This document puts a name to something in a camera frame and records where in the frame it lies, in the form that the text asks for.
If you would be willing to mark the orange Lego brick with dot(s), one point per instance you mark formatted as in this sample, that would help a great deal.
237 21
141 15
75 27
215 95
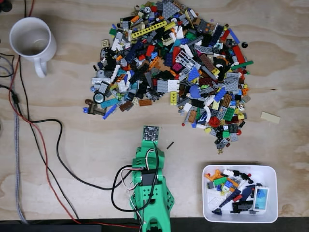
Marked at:
145 102

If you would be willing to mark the light grey long Lego plate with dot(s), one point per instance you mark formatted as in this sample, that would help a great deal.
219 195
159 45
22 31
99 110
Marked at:
100 81

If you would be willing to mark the dark blue Lego wedge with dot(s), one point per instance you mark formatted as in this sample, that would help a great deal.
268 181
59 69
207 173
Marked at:
230 198

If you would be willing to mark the black round Lego piece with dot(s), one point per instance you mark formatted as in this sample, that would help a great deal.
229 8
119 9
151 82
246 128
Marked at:
244 45

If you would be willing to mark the black Lego wheel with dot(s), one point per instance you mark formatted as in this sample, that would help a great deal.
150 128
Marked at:
99 98

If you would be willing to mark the white ceramic mug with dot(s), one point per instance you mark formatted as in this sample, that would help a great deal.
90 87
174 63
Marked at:
31 38

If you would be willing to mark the grey small Lego plate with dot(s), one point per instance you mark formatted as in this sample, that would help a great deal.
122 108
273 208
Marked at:
234 137

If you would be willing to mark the blue dome Lego piece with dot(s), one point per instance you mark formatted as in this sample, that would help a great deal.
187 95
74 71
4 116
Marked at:
194 91

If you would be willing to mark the yellow Lego brick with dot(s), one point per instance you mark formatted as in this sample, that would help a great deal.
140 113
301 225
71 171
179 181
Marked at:
173 97

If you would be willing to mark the white panel with blue print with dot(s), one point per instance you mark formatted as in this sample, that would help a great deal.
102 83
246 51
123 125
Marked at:
260 198

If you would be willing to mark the long red Lego plate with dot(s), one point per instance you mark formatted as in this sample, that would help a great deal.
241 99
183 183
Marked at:
238 54

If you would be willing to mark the blue narrow Lego plate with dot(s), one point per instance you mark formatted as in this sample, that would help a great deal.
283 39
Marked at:
110 111

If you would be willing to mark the bright green Lego plate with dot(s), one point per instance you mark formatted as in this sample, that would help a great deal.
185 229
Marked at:
219 180

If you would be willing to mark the grey square Lego plate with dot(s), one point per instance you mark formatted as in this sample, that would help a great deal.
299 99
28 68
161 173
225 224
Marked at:
162 86

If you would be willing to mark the tan square Lego tile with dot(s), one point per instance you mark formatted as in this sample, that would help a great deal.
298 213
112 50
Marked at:
105 43

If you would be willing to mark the black round object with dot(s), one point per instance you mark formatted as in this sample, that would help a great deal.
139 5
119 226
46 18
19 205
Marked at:
4 4

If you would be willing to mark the long green Lego plate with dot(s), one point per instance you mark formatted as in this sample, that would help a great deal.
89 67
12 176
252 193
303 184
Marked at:
242 65

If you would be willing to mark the brown Lego brick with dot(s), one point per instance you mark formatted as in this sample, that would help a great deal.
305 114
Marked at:
126 106

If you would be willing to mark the white square Lego plate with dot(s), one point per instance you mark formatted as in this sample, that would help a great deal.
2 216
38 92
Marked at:
173 85

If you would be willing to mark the white plastic bin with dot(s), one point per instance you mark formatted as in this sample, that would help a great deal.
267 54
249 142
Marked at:
270 215

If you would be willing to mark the teal Lego plate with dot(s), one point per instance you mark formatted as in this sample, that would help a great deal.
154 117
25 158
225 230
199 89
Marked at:
108 103

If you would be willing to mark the black camera circuit board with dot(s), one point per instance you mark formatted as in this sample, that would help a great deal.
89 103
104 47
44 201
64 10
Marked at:
151 133

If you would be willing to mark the brown Lego plate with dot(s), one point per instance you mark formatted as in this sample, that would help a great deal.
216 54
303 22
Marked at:
207 62

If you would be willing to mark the orange Lego piece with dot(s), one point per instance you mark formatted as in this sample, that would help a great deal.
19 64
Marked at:
216 175

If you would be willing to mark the dark brown Lego piece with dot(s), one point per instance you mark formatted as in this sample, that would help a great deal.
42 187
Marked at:
95 108

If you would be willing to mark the small black Lego rod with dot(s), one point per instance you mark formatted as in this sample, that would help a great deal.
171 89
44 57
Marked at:
170 145

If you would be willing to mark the yellow Lego technic beam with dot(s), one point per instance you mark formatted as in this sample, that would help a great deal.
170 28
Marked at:
149 29

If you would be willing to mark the dark blue Lego piece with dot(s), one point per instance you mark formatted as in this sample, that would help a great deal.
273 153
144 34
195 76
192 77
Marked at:
248 192

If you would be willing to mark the white Lego arch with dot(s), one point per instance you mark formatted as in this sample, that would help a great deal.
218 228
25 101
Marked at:
208 112

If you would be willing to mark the dark grey wedge Lego plate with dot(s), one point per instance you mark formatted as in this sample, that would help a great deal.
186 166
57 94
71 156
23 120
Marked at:
170 8

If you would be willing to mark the tan Lego plate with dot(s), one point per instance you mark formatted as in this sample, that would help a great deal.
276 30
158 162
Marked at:
270 117

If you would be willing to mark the red round Lego piece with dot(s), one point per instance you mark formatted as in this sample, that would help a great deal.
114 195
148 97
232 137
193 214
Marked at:
214 121

